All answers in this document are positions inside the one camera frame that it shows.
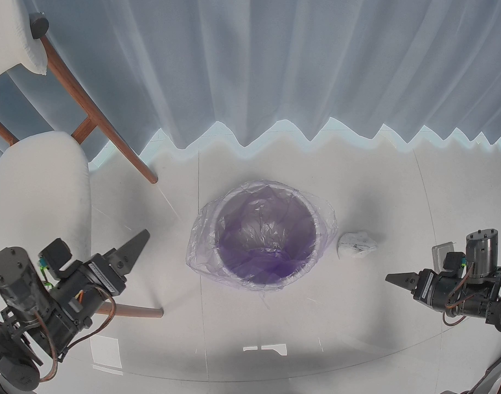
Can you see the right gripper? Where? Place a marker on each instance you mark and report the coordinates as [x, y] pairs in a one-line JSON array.
[[437, 292]]

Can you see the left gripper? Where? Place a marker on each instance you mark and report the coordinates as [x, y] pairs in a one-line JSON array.
[[90, 289]]

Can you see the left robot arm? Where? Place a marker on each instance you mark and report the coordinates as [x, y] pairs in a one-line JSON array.
[[18, 277]]

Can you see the purple plastic bag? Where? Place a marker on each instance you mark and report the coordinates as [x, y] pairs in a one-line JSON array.
[[266, 240]]

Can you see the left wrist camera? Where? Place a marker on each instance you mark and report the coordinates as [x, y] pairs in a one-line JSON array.
[[55, 255]]

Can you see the crumpled white paper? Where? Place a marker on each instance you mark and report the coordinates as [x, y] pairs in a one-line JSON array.
[[357, 245]]

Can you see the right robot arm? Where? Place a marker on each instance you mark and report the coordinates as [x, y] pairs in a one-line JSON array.
[[482, 253]]

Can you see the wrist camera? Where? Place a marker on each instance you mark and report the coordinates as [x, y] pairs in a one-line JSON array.
[[453, 263], [55, 255]]

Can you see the white cushioned wooden chair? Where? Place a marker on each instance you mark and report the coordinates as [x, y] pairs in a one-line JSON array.
[[41, 187]]

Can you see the pale blue curtain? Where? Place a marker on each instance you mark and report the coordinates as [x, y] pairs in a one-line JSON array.
[[254, 56]]

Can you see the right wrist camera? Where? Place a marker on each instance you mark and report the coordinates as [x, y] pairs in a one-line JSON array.
[[453, 263]]

